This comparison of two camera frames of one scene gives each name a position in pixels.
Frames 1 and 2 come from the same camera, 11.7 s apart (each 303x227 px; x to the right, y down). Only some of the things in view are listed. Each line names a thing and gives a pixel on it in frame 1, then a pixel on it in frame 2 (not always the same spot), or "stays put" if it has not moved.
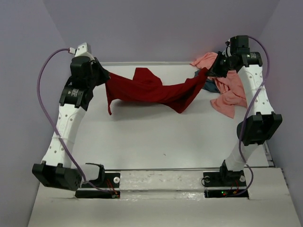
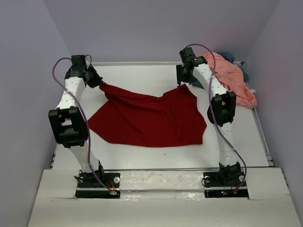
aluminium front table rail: x=162 y=169 stays put
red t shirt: x=146 y=86 -> x=172 y=118
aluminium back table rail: x=143 y=63 stays put
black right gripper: x=215 y=70 -> x=181 y=77
